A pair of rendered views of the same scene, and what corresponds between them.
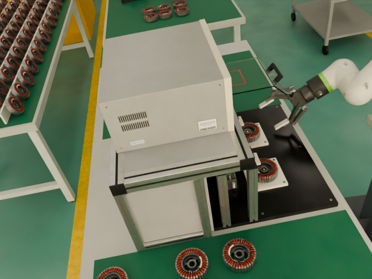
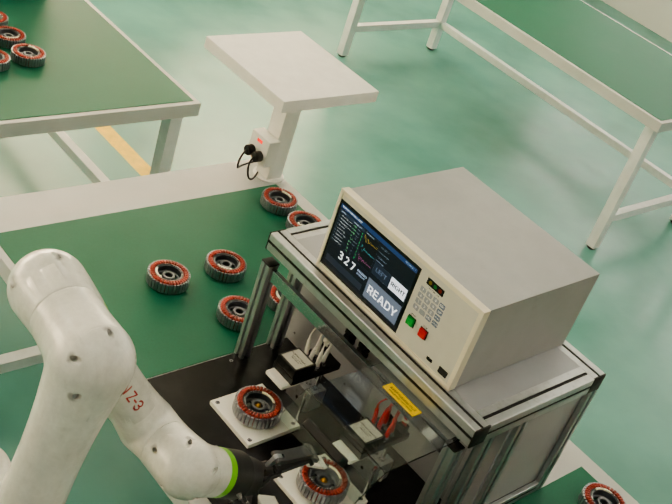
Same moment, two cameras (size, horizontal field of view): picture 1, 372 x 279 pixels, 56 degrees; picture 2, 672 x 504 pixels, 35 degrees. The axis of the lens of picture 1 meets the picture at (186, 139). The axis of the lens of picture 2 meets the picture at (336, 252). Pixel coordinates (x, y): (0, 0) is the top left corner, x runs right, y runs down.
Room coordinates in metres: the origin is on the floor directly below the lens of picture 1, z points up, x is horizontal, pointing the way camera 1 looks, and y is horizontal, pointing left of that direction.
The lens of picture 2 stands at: (2.13, -1.63, 2.39)
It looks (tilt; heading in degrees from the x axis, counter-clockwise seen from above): 32 degrees down; 130
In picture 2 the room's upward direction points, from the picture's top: 19 degrees clockwise
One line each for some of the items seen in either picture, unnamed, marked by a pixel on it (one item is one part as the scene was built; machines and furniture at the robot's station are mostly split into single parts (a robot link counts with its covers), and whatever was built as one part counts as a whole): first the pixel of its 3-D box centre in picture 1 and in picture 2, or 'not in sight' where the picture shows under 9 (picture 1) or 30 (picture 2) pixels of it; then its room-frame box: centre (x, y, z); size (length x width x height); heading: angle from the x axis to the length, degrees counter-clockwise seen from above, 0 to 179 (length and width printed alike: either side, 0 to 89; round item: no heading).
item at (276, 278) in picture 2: not in sight; (352, 355); (1.05, -0.18, 1.03); 0.62 x 0.01 x 0.03; 1
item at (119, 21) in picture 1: (169, 28); not in sight; (3.42, -0.05, 0.38); 1.85 x 1.10 x 0.75; 1
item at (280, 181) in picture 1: (263, 174); (255, 414); (0.93, -0.29, 0.78); 0.15 x 0.15 x 0.01; 1
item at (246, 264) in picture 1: (239, 254); (238, 313); (0.61, -0.11, 0.77); 0.11 x 0.11 x 0.04
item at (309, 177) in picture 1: (252, 158); (289, 454); (1.05, -0.27, 0.76); 0.64 x 0.47 x 0.02; 1
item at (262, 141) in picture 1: (247, 136); (320, 489); (1.17, -0.28, 0.78); 0.15 x 0.15 x 0.01; 1
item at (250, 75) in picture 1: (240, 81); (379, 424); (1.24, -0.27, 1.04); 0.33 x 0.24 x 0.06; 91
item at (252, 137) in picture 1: (247, 132); (323, 481); (1.17, -0.28, 0.80); 0.11 x 0.11 x 0.04
